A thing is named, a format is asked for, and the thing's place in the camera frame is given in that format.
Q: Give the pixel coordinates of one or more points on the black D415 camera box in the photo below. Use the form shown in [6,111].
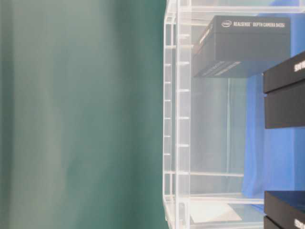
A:
[284,89]

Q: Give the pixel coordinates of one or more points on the black d435i box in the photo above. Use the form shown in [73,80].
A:
[240,46]
[284,209]

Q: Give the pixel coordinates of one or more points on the clear plastic storage case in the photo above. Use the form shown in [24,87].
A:
[204,123]

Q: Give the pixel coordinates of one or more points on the green table cloth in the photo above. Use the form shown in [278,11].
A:
[81,114]

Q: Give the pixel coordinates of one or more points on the blue liner sheet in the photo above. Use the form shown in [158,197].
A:
[274,153]

